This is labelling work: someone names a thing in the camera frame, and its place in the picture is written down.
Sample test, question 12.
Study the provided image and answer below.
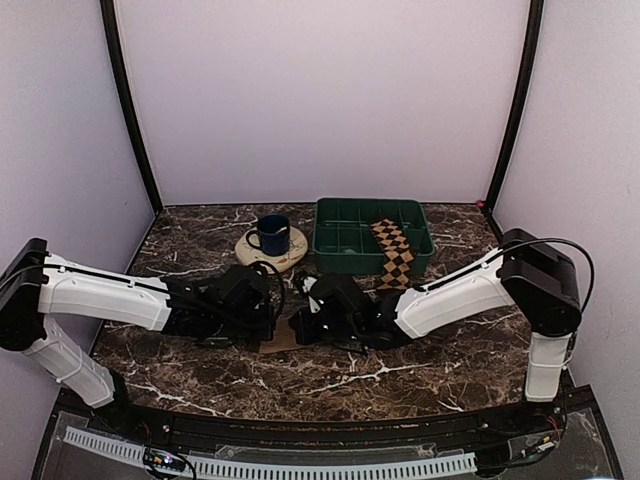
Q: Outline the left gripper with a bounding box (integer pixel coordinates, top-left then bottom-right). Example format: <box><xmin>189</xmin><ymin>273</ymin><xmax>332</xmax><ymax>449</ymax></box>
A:
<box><xmin>210</xmin><ymin>304</ymin><xmax>276</xmax><ymax>341</ymax></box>

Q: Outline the green divided plastic tray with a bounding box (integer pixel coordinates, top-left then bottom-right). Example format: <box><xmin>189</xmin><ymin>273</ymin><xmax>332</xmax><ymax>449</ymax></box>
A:
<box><xmin>312</xmin><ymin>197</ymin><xmax>435</xmax><ymax>275</ymax></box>

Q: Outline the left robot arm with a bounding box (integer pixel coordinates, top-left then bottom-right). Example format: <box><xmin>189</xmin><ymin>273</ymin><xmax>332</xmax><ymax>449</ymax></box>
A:
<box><xmin>1</xmin><ymin>238</ymin><xmax>284</xmax><ymax>436</ymax></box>

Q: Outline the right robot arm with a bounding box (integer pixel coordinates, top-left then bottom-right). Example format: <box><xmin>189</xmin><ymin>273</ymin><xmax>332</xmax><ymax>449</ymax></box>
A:
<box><xmin>289</xmin><ymin>228</ymin><xmax>592</xmax><ymax>434</ymax></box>

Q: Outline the cream round coaster plate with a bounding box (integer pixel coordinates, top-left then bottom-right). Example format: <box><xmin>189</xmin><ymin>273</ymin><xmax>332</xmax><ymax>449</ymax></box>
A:
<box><xmin>235</xmin><ymin>227</ymin><xmax>308</xmax><ymax>273</ymax></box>

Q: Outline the dark blue enamel mug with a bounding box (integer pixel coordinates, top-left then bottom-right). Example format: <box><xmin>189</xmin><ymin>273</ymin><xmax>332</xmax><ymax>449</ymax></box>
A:
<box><xmin>245</xmin><ymin>214</ymin><xmax>291</xmax><ymax>257</ymax></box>

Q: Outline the brown argyle sock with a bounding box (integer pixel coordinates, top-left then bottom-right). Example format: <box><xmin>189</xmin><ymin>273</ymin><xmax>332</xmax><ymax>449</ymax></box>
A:
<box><xmin>369</xmin><ymin>217</ymin><xmax>417</xmax><ymax>290</ymax></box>

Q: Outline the white slotted cable duct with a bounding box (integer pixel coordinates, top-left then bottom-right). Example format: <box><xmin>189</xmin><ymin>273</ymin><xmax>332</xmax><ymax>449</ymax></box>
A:
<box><xmin>63</xmin><ymin>427</ymin><xmax>477</xmax><ymax>479</ymax></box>

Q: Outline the black front rail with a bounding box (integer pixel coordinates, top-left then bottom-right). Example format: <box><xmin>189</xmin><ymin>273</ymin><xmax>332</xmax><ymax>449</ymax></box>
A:
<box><xmin>73</xmin><ymin>402</ymin><xmax>568</xmax><ymax>451</ymax></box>

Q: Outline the left black frame post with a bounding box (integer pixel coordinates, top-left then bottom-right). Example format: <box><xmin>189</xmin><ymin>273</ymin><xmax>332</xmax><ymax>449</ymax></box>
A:
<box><xmin>99</xmin><ymin>0</ymin><xmax>164</xmax><ymax>216</ymax></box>

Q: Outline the black frame post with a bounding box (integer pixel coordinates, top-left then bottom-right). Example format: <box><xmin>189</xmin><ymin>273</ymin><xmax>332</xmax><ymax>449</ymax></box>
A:
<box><xmin>483</xmin><ymin>0</ymin><xmax>545</xmax><ymax>217</ymax></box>
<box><xmin>99</xmin><ymin>0</ymin><xmax>164</xmax><ymax>216</ymax></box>

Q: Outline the right black frame post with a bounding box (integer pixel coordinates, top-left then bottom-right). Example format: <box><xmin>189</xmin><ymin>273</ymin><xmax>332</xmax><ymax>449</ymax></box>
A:
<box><xmin>483</xmin><ymin>0</ymin><xmax>545</xmax><ymax>217</ymax></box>

